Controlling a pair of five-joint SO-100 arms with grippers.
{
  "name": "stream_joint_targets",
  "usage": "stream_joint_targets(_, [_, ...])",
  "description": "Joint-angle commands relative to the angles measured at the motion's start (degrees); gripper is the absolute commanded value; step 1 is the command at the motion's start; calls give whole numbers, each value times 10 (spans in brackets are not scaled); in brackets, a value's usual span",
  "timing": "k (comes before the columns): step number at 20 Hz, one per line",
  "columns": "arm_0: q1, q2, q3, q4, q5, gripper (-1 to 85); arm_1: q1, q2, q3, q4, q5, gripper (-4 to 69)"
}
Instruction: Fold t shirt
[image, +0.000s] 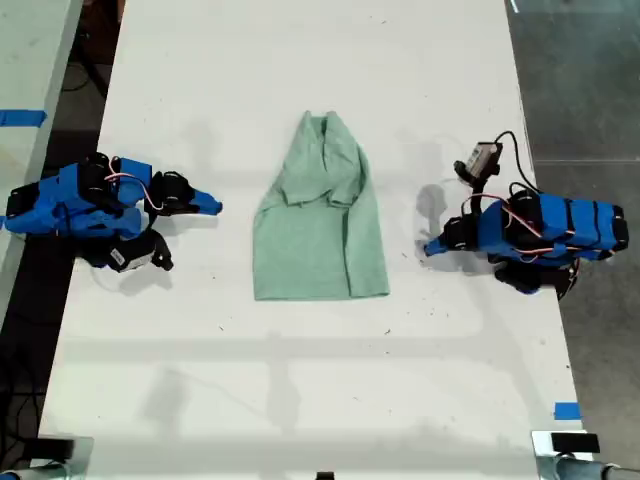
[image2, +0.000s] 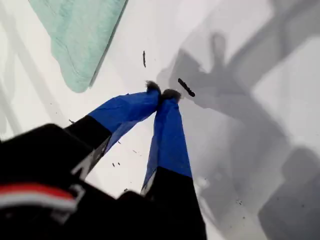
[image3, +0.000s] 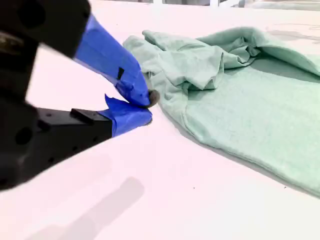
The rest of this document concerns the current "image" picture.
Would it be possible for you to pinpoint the square blue tape piece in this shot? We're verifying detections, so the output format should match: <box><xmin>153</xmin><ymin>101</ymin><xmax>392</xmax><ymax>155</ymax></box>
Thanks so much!
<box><xmin>553</xmin><ymin>401</ymin><xmax>583</xmax><ymax>422</ymax></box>

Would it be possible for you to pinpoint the black floor cable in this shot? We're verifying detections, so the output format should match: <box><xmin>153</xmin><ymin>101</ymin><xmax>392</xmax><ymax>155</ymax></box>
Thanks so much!
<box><xmin>62</xmin><ymin>29</ymin><xmax>109</xmax><ymax>101</ymax></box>

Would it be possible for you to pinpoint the grey pipe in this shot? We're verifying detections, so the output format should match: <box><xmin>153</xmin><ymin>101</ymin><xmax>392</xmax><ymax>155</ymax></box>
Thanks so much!
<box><xmin>555</xmin><ymin>457</ymin><xmax>624</xmax><ymax>480</ymax></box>

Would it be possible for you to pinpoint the white side table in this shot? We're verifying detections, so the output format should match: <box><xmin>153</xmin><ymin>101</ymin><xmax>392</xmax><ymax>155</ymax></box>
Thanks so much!
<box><xmin>0</xmin><ymin>0</ymin><xmax>85</xmax><ymax>321</ymax></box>

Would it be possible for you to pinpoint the grey camera box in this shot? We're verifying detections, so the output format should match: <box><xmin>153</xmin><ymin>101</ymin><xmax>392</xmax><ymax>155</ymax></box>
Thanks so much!
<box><xmin>468</xmin><ymin>140</ymin><xmax>505</xmax><ymax>177</ymax></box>

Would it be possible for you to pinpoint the white metal bracket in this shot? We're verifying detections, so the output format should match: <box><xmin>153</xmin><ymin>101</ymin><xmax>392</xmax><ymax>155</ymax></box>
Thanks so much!
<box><xmin>530</xmin><ymin>428</ymin><xmax>602</xmax><ymax>480</ymax></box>

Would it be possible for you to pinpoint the small black box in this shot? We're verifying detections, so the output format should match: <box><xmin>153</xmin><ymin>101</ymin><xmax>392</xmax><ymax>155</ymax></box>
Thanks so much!
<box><xmin>35</xmin><ymin>436</ymin><xmax>76</xmax><ymax>459</ymax></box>

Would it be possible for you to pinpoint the black camera cable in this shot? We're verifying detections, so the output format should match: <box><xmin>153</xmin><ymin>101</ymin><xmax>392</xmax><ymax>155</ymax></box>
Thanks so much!
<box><xmin>493</xmin><ymin>130</ymin><xmax>540</xmax><ymax>194</ymax></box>

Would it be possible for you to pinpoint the pale green t-shirt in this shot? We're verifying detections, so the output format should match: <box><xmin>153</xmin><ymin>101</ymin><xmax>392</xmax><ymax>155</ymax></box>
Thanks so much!
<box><xmin>251</xmin><ymin>109</ymin><xmax>392</xmax><ymax>303</ymax></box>

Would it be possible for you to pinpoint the black camera stalk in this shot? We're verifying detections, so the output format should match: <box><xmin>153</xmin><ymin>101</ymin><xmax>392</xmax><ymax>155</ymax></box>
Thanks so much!
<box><xmin>452</xmin><ymin>158</ymin><xmax>490</xmax><ymax>217</ymax></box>

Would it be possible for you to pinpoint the grey table clamp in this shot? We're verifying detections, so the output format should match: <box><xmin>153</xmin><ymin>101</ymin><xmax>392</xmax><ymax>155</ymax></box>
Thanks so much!
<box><xmin>27</xmin><ymin>435</ymin><xmax>95</xmax><ymax>480</ymax></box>

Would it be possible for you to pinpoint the wide black box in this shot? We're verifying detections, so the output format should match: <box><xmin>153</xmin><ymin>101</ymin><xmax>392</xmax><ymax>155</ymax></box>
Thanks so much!
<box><xmin>549</xmin><ymin>433</ymin><xmax>601</xmax><ymax>454</ymax></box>

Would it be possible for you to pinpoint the black camera box white label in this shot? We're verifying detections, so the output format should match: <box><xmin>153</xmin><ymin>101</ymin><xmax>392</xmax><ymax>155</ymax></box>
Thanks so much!
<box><xmin>102</xmin><ymin>228</ymin><xmax>176</xmax><ymax>274</ymax></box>

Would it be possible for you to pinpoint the red white servo wire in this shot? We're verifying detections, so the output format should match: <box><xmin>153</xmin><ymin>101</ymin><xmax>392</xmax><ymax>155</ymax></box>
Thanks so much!
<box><xmin>103</xmin><ymin>155</ymin><xmax>167</xmax><ymax>212</ymax></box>
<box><xmin>459</xmin><ymin>192</ymin><xmax>581</xmax><ymax>264</ymax></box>

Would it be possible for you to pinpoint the long blue tape strip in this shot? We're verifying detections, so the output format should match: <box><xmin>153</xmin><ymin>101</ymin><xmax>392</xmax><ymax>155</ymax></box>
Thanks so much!
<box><xmin>0</xmin><ymin>108</ymin><xmax>49</xmax><ymax>127</ymax></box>

